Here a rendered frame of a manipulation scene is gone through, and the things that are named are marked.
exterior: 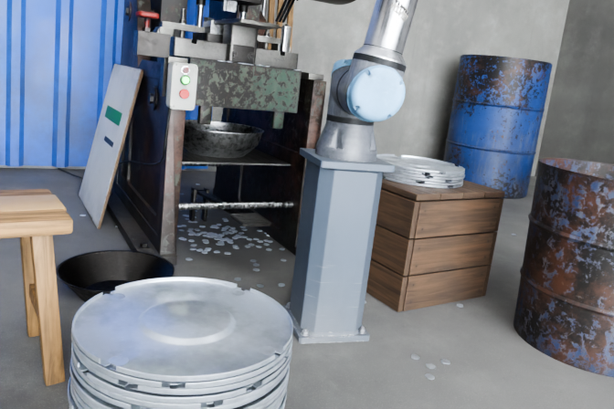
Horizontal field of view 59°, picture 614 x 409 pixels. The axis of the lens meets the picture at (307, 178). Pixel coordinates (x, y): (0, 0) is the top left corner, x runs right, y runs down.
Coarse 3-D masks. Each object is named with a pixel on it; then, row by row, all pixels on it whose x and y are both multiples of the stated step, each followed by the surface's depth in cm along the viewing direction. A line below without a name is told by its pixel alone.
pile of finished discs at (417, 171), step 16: (384, 160) 174; (400, 160) 174; (416, 160) 178; (432, 160) 186; (384, 176) 170; (400, 176) 163; (416, 176) 161; (432, 176) 164; (448, 176) 162; (464, 176) 170
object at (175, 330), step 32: (128, 288) 82; (160, 288) 84; (192, 288) 85; (224, 288) 86; (96, 320) 72; (128, 320) 73; (160, 320) 72; (192, 320) 73; (224, 320) 74; (256, 320) 77; (288, 320) 78; (96, 352) 64; (128, 352) 65; (160, 352) 66; (192, 352) 66; (224, 352) 67; (256, 352) 68
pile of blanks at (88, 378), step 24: (72, 336) 67; (72, 360) 68; (288, 360) 72; (72, 384) 68; (96, 384) 63; (120, 384) 61; (144, 384) 60; (168, 384) 61; (192, 384) 61; (216, 384) 62; (240, 384) 63; (264, 384) 68; (72, 408) 67; (96, 408) 63; (120, 408) 63; (144, 408) 62; (168, 408) 61; (192, 408) 61; (216, 408) 62; (240, 408) 65; (264, 408) 69
